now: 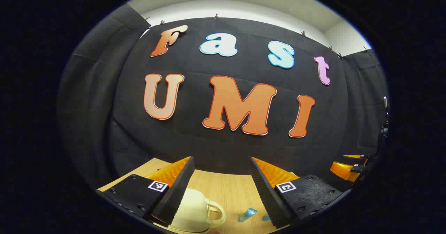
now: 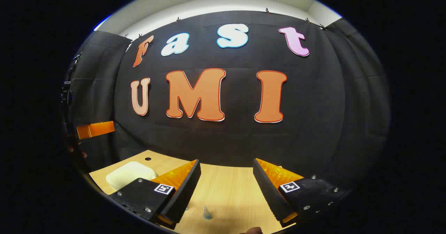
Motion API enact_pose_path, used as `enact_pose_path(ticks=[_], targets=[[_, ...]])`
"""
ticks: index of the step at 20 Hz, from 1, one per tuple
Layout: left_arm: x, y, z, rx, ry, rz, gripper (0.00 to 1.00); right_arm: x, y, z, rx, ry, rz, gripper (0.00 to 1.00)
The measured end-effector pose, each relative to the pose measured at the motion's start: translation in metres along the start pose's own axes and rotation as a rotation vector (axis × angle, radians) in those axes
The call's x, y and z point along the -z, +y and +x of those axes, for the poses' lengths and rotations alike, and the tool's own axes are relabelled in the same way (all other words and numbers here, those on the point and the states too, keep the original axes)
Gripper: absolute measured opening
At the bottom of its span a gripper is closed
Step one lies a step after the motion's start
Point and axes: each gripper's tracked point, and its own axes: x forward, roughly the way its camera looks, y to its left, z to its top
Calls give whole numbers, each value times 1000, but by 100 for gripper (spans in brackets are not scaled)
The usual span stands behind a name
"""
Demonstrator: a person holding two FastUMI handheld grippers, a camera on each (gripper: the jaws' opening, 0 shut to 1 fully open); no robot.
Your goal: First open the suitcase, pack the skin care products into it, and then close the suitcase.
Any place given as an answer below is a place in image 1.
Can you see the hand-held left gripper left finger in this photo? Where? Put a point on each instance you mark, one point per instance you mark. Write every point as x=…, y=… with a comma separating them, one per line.
x=176, y=195

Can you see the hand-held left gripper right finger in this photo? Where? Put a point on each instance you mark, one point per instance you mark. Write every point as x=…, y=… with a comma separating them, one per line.
x=266, y=195

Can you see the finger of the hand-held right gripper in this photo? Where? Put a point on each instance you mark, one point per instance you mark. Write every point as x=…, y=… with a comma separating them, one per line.
x=343, y=170
x=353, y=156

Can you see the cream yellow suitcase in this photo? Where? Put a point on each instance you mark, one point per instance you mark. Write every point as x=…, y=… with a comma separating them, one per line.
x=193, y=209

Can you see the light blue skin care tube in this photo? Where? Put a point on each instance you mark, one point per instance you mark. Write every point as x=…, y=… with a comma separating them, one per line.
x=266, y=218

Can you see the blue clear skin care bottle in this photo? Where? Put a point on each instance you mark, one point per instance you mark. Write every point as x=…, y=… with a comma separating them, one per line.
x=247, y=215

